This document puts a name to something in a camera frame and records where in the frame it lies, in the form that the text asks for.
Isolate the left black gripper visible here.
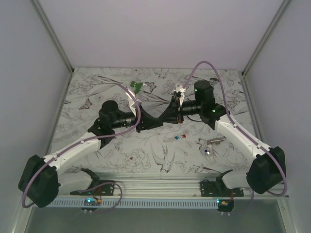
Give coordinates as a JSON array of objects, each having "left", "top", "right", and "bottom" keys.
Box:
[{"left": 111, "top": 105, "right": 160, "bottom": 133}]

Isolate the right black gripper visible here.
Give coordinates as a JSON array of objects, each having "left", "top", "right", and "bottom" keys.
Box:
[{"left": 158, "top": 96, "right": 203, "bottom": 124}]

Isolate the black fuse box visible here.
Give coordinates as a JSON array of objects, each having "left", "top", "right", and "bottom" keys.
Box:
[{"left": 153, "top": 118, "right": 167, "bottom": 128}]

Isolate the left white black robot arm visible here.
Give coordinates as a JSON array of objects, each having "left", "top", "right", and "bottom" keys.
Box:
[{"left": 18, "top": 100, "right": 163, "bottom": 208}]

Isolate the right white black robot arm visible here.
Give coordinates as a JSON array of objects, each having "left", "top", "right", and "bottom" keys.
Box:
[{"left": 159, "top": 81, "right": 287, "bottom": 197}]

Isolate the floral patterned table mat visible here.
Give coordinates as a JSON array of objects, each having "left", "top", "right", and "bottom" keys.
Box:
[{"left": 51, "top": 68, "right": 254, "bottom": 173}]

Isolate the white blue capped part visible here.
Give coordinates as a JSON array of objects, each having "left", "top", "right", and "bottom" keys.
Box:
[{"left": 203, "top": 144, "right": 213, "bottom": 156}]

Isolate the silver metal cylinder part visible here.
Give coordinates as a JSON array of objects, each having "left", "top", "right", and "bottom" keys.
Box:
[{"left": 207, "top": 137, "right": 224, "bottom": 145}]

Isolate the left controller board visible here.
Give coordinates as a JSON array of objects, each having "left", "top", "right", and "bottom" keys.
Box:
[{"left": 81, "top": 198, "right": 101, "bottom": 212}]

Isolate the controller board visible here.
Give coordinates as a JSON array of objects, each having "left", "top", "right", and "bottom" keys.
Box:
[
  {"left": 81, "top": 198, "right": 101, "bottom": 212},
  {"left": 217, "top": 200, "right": 234, "bottom": 214}
]

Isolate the right controller board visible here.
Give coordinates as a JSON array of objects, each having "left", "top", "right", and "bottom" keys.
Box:
[{"left": 217, "top": 200, "right": 234, "bottom": 214}]

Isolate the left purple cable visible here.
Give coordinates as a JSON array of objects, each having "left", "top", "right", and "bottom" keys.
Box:
[{"left": 21, "top": 83, "right": 142, "bottom": 209}]

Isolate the purple cable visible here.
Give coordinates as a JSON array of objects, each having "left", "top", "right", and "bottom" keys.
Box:
[
  {"left": 21, "top": 83, "right": 142, "bottom": 209},
  {"left": 182, "top": 60, "right": 286, "bottom": 196}
]

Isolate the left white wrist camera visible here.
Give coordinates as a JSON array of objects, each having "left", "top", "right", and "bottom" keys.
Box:
[{"left": 125, "top": 89, "right": 141, "bottom": 116}]

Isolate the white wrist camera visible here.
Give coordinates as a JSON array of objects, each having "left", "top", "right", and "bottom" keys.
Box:
[
  {"left": 171, "top": 83, "right": 186, "bottom": 101},
  {"left": 125, "top": 89, "right": 141, "bottom": 116}
]

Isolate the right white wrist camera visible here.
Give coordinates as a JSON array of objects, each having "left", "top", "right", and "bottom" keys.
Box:
[{"left": 171, "top": 83, "right": 186, "bottom": 101}]

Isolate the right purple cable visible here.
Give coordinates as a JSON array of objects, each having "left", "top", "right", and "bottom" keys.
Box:
[{"left": 182, "top": 60, "right": 286, "bottom": 196}]

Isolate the aluminium rail frame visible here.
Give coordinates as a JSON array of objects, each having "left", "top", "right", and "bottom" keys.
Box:
[{"left": 21, "top": 172, "right": 290, "bottom": 200}]

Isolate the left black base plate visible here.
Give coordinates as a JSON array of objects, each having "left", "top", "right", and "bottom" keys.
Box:
[{"left": 70, "top": 180, "right": 115, "bottom": 196}]

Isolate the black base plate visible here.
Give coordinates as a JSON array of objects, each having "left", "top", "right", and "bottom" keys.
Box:
[
  {"left": 199, "top": 180, "right": 244, "bottom": 197},
  {"left": 70, "top": 180, "right": 115, "bottom": 196}
]

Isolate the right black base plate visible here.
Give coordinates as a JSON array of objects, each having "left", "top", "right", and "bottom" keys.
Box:
[{"left": 199, "top": 180, "right": 244, "bottom": 197}]

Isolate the slotted grey cable duct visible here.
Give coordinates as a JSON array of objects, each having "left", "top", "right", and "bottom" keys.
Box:
[{"left": 48, "top": 198, "right": 218, "bottom": 209}]

